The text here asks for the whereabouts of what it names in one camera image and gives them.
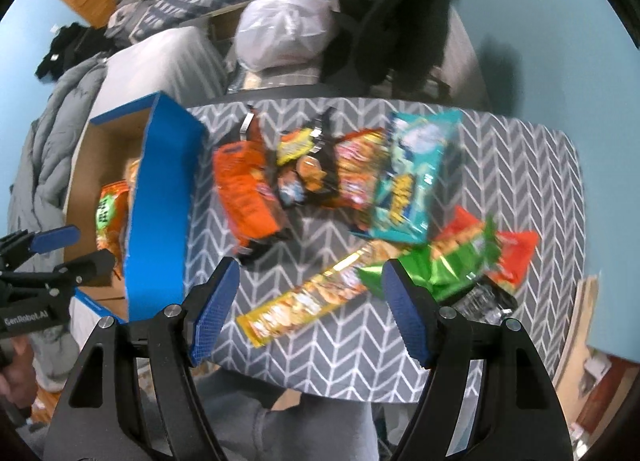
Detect bed with grey sheet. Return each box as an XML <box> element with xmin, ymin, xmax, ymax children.
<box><xmin>101</xmin><ymin>26</ymin><xmax>229</xmax><ymax>113</ymax></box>

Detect clear plastic packet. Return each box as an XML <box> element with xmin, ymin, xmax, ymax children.
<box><xmin>450</xmin><ymin>276</ymin><xmax>519</xmax><ymax>327</ymax></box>

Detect grey quilt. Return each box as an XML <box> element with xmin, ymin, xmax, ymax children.
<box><xmin>7</xmin><ymin>48</ymin><xmax>110</xmax><ymax>244</ymax></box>

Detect black snack bag yellow label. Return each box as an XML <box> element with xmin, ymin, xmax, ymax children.
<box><xmin>272</xmin><ymin>108</ymin><xmax>347</xmax><ymax>210</ymax></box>

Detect white plastic bag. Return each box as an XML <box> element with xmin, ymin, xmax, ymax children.
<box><xmin>234</xmin><ymin>0</ymin><xmax>342</xmax><ymax>74</ymax></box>

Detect wooden board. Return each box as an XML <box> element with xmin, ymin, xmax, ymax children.
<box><xmin>550</xmin><ymin>273</ymin><xmax>602</xmax><ymax>383</ymax></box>

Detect red orange snack bag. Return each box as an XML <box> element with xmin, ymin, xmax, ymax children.
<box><xmin>430</xmin><ymin>206</ymin><xmax>541</xmax><ymax>293</ymax></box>

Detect black office chair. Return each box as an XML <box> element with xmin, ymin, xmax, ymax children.
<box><xmin>260</xmin><ymin>0</ymin><xmax>453</xmax><ymax>98</ymax></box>

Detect blue cardboard box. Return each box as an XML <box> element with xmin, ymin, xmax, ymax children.
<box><xmin>64</xmin><ymin>91</ymin><xmax>209</xmax><ymax>326</ymax></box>

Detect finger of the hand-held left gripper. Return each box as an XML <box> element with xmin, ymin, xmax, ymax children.
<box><xmin>50</xmin><ymin>248</ymin><xmax>117</xmax><ymax>288</ymax></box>
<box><xmin>20</xmin><ymin>225</ymin><xmax>82</xmax><ymax>255</ymax></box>

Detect long yellow snack packet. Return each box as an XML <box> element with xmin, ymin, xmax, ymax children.
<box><xmin>236</xmin><ymin>238</ymin><xmax>397</xmax><ymax>348</ymax></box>

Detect black clothes pile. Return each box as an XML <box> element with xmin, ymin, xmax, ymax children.
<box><xmin>34</xmin><ymin>22</ymin><xmax>127</xmax><ymax>80</ymax></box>

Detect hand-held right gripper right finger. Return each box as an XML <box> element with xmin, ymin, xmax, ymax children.
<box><xmin>382</xmin><ymin>258</ymin><xmax>574</xmax><ymax>461</ymax></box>

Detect red snack packet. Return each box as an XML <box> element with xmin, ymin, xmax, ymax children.
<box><xmin>332</xmin><ymin>127</ymin><xmax>392</xmax><ymax>223</ymax></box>

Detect person's grey pants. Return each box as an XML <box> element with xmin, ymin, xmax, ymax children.
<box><xmin>192</xmin><ymin>366</ymin><xmax>382</xmax><ymax>461</ymax></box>

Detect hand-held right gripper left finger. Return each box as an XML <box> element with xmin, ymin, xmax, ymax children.
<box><xmin>47</xmin><ymin>257</ymin><xmax>241</xmax><ymax>461</ymax></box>

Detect grey chevron tablecloth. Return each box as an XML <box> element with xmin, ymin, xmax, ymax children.
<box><xmin>181</xmin><ymin>96</ymin><xmax>587</xmax><ymax>403</ymax></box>

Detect dark grey fleece jacket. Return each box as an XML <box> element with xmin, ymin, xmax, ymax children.
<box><xmin>320</xmin><ymin>0</ymin><xmax>469</xmax><ymax>93</ymax></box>

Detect orange green snack bag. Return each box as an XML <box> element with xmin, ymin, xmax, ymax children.
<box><xmin>95</xmin><ymin>180</ymin><xmax>134</xmax><ymax>283</ymax></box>

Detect person's left hand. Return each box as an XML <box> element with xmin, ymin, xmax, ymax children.
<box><xmin>0</xmin><ymin>336</ymin><xmax>40</xmax><ymax>398</ymax></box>

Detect teal snack bag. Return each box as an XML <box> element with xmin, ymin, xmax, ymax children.
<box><xmin>367</xmin><ymin>108</ymin><xmax>464</xmax><ymax>245</ymax></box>

